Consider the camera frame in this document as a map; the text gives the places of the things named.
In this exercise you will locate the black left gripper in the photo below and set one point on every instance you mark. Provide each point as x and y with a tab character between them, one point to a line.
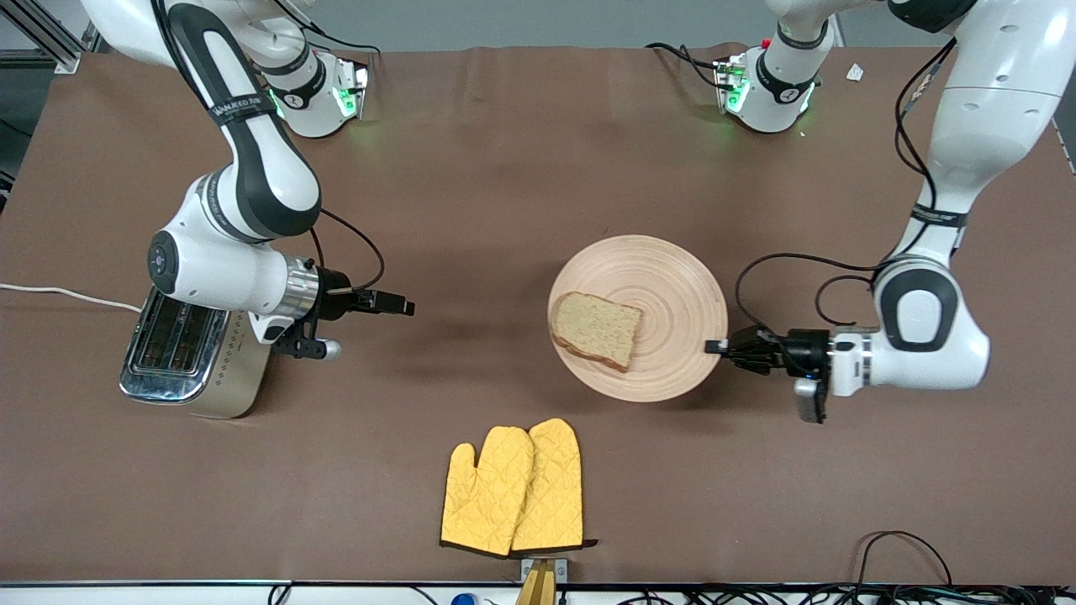
809	346

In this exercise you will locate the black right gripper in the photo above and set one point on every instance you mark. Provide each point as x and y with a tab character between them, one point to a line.
334	291

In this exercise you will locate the round wooden plate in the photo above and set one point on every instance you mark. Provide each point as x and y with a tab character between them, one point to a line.
672	286

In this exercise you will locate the brown bread slice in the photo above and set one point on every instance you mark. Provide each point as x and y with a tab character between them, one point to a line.
597	329

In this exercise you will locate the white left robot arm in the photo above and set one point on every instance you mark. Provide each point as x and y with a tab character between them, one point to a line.
992	109

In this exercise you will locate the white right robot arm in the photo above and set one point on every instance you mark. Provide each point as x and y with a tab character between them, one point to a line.
252	160

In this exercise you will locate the cream and chrome toaster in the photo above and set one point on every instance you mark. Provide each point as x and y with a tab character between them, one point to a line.
185	370

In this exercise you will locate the large table cover sheet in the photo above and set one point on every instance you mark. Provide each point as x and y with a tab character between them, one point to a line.
504	151

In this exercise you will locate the yellow quilted oven mitt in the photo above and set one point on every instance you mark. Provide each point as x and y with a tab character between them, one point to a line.
483	496
555	487

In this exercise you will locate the white paper scrap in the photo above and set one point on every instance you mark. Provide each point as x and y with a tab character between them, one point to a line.
855	72

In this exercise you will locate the blue cap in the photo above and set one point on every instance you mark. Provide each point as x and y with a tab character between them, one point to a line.
464	600

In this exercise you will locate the wooden stick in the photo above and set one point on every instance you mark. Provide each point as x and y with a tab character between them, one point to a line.
538	588

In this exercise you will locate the small metal bracket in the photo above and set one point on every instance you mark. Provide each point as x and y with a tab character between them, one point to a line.
561	570

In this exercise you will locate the aluminium frame profile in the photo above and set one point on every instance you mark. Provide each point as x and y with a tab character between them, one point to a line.
42	38

